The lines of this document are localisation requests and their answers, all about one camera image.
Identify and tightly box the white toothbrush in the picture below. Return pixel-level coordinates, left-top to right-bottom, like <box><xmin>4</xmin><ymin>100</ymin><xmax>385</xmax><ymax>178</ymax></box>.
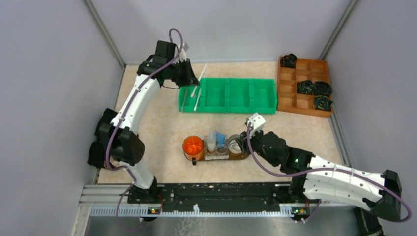
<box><xmin>193</xmin><ymin>88</ymin><xmax>202</xmax><ymax>112</ymax></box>
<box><xmin>190</xmin><ymin>63</ymin><xmax>207</xmax><ymax>98</ymax></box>

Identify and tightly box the steel cup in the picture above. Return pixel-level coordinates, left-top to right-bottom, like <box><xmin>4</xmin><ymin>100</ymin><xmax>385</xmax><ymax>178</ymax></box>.
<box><xmin>227</xmin><ymin>134</ymin><xmax>243</xmax><ymax>155</ymax></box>

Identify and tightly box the blue toothpaste tube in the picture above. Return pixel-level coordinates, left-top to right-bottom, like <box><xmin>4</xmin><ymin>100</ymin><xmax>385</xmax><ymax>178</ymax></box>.
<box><xmin>216</xmin><ymin>131</ymin><xmax>226</xmax><ymax>148</ymax></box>

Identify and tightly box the green divided plastic bin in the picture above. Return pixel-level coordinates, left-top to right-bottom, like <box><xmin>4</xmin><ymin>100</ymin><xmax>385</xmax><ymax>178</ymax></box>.
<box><xmin>178</xmin><ymin>77</ymin><xmax>278</xmax><ymax>115</ymax></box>

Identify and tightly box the clear glass cup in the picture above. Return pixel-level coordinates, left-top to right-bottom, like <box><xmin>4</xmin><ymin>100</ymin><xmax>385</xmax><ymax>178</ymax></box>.
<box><xmin>203</xmin><ymin>136</ymin><xmax>229</xmax><ymax>161</ymax></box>

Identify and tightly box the white toothpaste tube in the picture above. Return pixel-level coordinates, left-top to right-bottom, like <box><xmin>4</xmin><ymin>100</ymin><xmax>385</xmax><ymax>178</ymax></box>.
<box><xmin>206</xmin><ymin>128</ymin><xmax>217</xmax><ymax>153</ymax></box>

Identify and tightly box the orange mug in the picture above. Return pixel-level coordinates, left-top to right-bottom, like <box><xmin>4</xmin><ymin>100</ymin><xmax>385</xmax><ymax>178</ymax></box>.
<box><xmin>182</xmin><ymin>136</ymin><xmax>205</xmax><ymax>166</ymax></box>

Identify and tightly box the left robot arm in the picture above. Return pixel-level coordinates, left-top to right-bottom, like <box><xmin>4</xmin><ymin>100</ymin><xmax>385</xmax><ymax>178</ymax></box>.
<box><xmin>98</xmin><ymin>40</ymin><xmax>199</xmax><ymax>190</ymax></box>

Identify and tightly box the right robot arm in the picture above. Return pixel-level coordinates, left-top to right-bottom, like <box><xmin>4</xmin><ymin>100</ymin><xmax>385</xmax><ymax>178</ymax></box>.
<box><xmin>238</xmin><ymin>131</ymin><xmax>412</xmax><ymax>222</ymax></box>

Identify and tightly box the grey toothbrush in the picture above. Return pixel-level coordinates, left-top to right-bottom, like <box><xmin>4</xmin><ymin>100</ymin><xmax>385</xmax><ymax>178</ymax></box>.
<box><xmin>180</xmin><ymin>88</ymin><xmax>188</xmax><ymax>112</ymax></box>

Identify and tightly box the brown oval wooden tray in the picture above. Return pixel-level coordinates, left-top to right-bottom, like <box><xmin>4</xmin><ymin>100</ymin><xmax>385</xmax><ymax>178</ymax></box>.
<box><xmin>199</xmin><ymin>139</ymin><xmax>248</xmax><ymax>162</ymax></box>

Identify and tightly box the rolled dark sock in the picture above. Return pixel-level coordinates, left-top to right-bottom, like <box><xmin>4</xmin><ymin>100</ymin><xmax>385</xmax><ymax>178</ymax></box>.
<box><xmin>296</xmin><ymin>80</ymin><xmax>314</xmax><ymax>95</ymax></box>
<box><xmin>314</xmin><ymin>95</ymin><xmax>333</xmax><ymax>111</ymax></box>
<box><xmin>313</xmin><ymin>81</ymin><xmax>333</xmax><ymax>97</ymax></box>
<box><xmin>280</xmin><ymin>54</ymin><xmax>298</xmax><ymax>69</ymax></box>

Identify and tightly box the wooden compartment box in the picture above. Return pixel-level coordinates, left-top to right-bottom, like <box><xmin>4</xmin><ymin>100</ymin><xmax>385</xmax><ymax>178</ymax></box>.
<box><xmin>276</xmin><ymin>54</ymin><xmax>333</xmax><ymax>118</ymax></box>

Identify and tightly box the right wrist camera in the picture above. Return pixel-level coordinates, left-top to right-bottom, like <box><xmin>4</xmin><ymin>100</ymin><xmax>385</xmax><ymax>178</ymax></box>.
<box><xmin>245</xmin><ymin>113</ymin><xmax>266</xmax><ymax>135</ymax></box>

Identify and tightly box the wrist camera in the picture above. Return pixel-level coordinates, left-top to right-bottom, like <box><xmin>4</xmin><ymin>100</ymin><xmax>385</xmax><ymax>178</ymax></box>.
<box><xmin>178</xmin><ymin>42</ymin><xmax>189</xmax><ymax>62</ymax></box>
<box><xmin>245</xmin><ymin>113</ymin><xmax>266</xmax><ymax>135</ymax></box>

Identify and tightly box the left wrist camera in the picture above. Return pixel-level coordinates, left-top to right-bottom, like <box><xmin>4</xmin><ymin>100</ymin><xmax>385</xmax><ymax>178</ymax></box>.
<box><xmin>178</xmin><ymin>42</ymin><xmax>189</xmax><ymax>62</ymax></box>

